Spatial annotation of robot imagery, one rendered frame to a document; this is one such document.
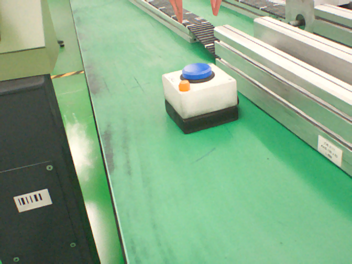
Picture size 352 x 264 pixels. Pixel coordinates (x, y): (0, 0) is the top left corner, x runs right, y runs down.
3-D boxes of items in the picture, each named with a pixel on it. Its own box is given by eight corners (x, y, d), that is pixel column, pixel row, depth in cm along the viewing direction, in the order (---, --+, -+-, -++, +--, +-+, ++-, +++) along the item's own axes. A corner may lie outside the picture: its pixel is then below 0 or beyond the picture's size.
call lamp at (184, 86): (177, 88, 56) (176, 80, 55) (188, 86, 56) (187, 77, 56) (181, 92, 54) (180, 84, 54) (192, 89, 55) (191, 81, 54)
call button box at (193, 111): (165, 111, 64) (160, 72, 61) (224, 96, 66) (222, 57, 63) (185, 135, 57) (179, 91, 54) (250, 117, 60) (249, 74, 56)
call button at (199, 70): (178, 79, 60) (177, 65, 59) (205, 73, 61) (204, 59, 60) (189, 89, 57) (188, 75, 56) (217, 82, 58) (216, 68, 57)
